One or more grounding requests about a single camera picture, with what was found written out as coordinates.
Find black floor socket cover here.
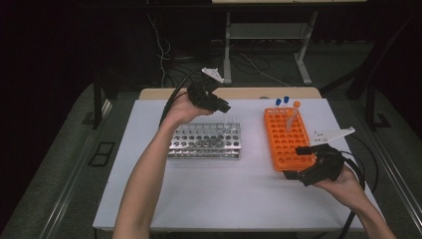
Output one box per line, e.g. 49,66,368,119
88,141,116,167

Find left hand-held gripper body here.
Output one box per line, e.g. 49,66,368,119
187,68,225,112

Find orange plastic test tube rack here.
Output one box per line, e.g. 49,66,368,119
263,107,317,173

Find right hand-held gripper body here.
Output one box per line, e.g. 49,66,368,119
298,126,356,187

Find person's right hand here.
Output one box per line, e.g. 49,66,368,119
313,163,366,208

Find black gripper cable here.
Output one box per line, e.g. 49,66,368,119
337,150,380,239
158,71,203,128

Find black metal stand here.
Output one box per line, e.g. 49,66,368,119
364,19,392,131

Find silver metal test tube rack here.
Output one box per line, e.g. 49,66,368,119
167,122,242,161

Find grey desk with metal frame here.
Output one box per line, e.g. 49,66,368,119
211,0,367,87

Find person's left hand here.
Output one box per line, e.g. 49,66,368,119
161,94,215,128

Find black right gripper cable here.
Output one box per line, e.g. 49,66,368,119
337,150,380,239

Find white table mat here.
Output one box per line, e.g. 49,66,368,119
93,98,367,232

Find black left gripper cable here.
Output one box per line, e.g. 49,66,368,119
158,71,203,128

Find white floor cable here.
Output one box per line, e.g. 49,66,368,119
238,53,283,88

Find white hanging cable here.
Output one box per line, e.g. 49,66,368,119
147,13,172,88

